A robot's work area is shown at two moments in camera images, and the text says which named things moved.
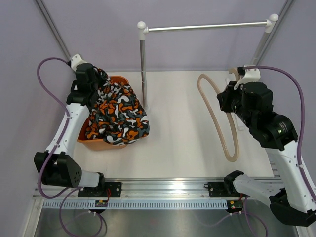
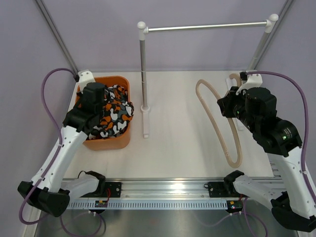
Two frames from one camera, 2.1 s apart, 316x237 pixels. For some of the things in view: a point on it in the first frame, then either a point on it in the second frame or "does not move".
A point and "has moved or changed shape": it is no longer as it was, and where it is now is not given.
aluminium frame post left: x=53 y=27 does not move
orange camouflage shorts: x=115 y=116 has moved or changed shape
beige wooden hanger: x=233 y=126 has moved or changed shape
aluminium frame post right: x=287 y=6 does not move
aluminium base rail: x=135 y=188 does not move
